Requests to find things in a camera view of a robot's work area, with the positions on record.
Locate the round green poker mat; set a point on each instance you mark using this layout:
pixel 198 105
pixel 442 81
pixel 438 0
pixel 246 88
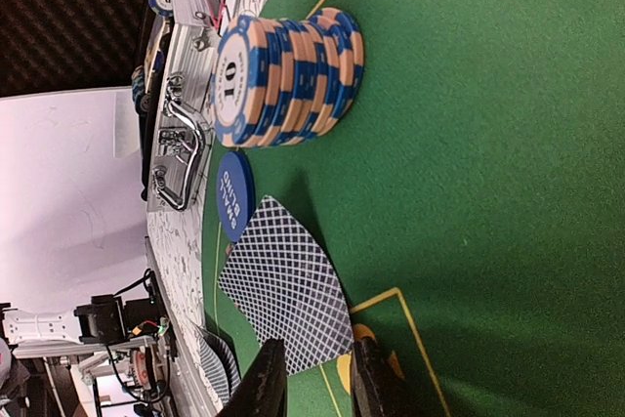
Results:
pixel 472 199

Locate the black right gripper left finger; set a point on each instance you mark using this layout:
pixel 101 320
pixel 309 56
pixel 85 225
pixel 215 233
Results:
pixel 263 390

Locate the blue peach chip stack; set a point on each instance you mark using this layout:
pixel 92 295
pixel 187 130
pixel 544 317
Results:
pixel 285 82

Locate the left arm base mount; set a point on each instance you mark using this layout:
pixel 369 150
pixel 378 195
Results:
pixel 134 331

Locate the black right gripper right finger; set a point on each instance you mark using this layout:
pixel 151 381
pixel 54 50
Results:
pixel 376 390

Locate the blue small blind button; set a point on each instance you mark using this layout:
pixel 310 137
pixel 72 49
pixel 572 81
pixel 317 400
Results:
pixel 235 193

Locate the four of clubs card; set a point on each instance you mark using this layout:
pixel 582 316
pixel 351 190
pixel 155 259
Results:
pixel 284 284

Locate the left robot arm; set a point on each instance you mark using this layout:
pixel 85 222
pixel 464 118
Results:
pixel 22 327

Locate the aluminium poker chip case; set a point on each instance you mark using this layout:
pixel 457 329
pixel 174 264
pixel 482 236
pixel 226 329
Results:
pixel 60 45

